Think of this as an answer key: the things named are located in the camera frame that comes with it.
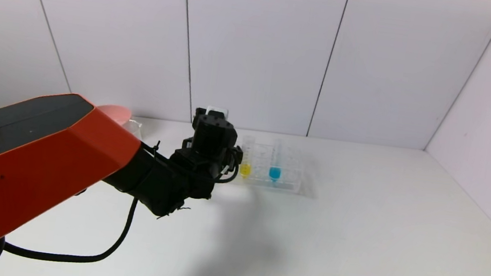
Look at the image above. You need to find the yellow pigment test tube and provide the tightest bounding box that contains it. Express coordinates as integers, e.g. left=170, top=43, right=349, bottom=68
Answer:
left=238, top=134, right=257, bottom=180

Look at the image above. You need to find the blue pigment test tube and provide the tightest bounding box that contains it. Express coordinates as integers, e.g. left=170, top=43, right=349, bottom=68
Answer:
left=268, top=137, right=286, bottom=184

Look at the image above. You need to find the clear plastic test tube rack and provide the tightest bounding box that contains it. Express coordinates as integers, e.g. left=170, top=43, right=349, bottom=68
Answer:
left=231, top=139, right=308, bottom=195

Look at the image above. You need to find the clear glass beaker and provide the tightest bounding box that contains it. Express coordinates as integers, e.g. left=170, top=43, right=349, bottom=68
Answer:
left=121, top=117, right=146, bottom=142

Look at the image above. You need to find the pink bowl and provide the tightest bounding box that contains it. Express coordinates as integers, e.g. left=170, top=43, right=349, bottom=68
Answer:
left=95, top=102, right=133, bottom=127

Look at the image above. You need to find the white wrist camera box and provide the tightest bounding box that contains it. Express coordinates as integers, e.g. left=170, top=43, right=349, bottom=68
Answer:
left=205, top=105, right=230, bottom=120

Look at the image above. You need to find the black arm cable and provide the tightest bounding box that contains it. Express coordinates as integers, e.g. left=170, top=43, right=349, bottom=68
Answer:
left=2, top=182, right=141, bottom=271

